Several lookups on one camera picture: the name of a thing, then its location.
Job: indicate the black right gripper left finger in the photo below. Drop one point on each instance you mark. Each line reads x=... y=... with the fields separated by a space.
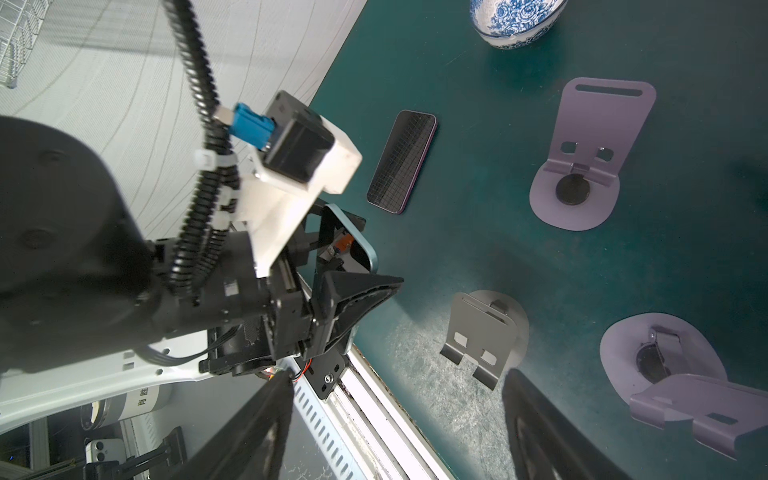
x=252 y=444

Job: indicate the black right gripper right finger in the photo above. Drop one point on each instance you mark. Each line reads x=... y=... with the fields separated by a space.
x=543 y=443

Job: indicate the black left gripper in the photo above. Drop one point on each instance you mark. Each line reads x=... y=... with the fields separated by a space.
x=307 y=318

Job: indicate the phone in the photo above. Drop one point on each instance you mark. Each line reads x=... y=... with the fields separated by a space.
x=342 y=246
x=401 y=160

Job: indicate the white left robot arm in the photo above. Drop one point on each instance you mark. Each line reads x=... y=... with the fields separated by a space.
x=86 y=309

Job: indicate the grey phone stand left front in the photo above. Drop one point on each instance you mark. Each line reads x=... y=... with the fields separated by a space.
x=490 y=328

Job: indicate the grey phone stand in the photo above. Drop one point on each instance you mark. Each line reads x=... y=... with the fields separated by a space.
x=598 y=122
x=666 y=370
x=490 y=328

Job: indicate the grey phone stand right front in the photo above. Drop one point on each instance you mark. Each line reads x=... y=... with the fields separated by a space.
x=666 y=370

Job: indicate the grey phone stand middle back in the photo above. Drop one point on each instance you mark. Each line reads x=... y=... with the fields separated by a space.
x=598 y=122

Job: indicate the blue white ceramic bowl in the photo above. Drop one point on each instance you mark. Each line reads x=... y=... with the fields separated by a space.
x=511 y=24

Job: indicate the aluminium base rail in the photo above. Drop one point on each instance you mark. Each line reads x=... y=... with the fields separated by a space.
x=359 y=426

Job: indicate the white wire basket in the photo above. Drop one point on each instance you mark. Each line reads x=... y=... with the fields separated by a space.
x=21 y=24

